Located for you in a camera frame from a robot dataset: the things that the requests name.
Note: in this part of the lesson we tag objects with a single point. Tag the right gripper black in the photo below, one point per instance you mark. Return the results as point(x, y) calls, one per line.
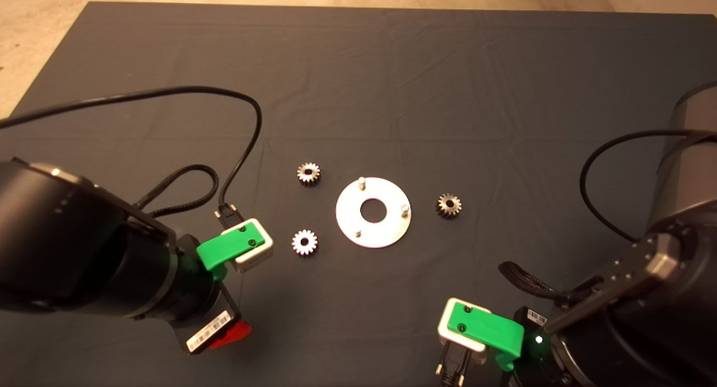
point(538, 353)

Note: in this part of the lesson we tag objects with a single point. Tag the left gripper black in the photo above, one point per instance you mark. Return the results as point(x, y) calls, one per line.
point(207, 325)

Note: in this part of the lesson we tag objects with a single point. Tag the silver steel planetary gear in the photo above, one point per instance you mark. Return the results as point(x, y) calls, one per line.
point(298, 247)
point(302, 178)

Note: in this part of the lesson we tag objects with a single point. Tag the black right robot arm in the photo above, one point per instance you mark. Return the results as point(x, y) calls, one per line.
point(689, 152)

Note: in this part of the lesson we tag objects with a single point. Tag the dark steel planetary gear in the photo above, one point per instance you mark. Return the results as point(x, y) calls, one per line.
point(452, 210)

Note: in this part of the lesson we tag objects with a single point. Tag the round metal carrier plate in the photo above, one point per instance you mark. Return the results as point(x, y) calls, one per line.
point(386, 230)

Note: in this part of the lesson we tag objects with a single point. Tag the dark grey table cloth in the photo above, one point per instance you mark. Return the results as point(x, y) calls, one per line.
point(392, 96)

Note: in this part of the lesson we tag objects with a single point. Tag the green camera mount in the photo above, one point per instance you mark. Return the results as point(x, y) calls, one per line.
point(487, 331)
point(215, 252)

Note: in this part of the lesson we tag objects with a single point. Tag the small silver camera box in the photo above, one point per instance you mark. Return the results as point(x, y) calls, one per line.
point(445, 335)
point(261, 253)

